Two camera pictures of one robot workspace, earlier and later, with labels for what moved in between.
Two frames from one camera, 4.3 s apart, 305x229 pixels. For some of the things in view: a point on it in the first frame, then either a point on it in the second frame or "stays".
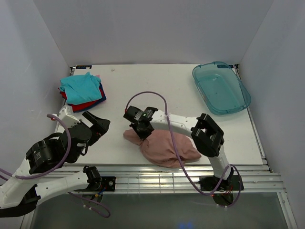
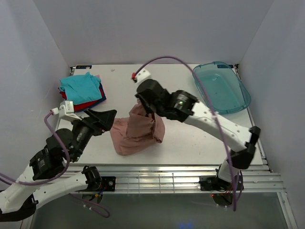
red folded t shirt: [80, 106] stays
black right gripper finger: [143, 133] -> [150, 105]
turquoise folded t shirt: [81, 88] stays
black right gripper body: [143, 129] -> [145, 102]
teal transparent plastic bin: [220, 88] stays
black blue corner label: [83, 67] stays
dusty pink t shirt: [159, 149] -> [140, 130]
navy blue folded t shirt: [101, 101] stays
